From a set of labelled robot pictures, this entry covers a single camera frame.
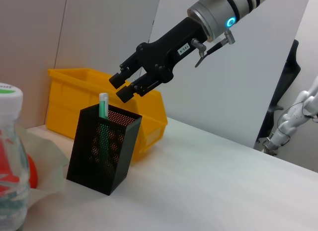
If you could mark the yellow plastic bin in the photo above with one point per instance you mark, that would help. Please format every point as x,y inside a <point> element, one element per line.
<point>64,99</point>

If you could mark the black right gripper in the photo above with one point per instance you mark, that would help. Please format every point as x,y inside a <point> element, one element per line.
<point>169,49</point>

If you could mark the clear bottle with green label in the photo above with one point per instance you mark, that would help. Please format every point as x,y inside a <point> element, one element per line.
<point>10,151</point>

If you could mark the black mesh pen holder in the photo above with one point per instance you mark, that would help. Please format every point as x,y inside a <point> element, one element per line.
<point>119,161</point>

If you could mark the translucent green fruit bowl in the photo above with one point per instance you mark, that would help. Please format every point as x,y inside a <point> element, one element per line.
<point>47,151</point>

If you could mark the orange toy fruit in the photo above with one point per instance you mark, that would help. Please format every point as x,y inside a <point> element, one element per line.
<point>33,171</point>

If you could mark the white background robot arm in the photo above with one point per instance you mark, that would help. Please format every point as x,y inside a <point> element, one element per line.
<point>288,121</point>

